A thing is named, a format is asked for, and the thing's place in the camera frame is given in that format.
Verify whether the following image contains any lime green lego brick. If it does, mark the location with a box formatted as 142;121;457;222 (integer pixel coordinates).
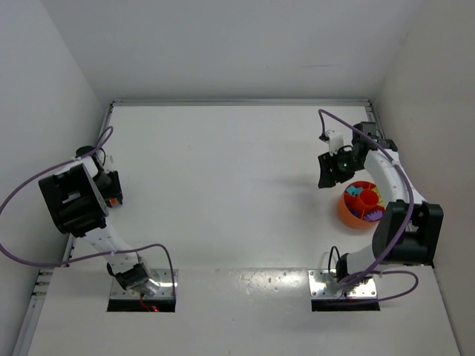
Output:
372;187;384;204

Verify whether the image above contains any purple lego plate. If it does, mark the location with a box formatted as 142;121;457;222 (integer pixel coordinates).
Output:
362;210;384;222

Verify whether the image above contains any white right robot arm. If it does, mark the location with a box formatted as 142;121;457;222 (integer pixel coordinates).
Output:
318;122;444;285

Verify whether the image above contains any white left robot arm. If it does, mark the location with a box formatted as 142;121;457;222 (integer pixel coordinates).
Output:
39;146;159;297

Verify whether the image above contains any orange round divided container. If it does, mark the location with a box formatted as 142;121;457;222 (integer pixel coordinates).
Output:
337;181;385;230

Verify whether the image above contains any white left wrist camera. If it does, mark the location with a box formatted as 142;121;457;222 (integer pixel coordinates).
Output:
102;155;113;174

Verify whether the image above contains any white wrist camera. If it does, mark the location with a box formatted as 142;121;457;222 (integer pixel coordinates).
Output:
102;155;113;174
319;130;344;156

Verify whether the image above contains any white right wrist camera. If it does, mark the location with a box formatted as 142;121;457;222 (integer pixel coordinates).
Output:
319;130;344;156

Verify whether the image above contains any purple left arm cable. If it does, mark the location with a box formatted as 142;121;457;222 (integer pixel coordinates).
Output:
0;125;177;294

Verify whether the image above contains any aluminium frame rail right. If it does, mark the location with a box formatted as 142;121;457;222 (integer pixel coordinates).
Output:
365;99;424;266

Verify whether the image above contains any black right base cable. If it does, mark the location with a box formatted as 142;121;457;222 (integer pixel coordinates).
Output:
328;246;344;277

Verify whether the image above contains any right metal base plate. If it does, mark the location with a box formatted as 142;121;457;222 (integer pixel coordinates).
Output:
308;269;378;301

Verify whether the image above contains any metal base plate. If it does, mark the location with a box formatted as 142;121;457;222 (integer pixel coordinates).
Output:
109;269;178;301
308;269;378;301

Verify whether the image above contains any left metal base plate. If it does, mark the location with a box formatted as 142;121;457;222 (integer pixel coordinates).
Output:
109;269;178;301

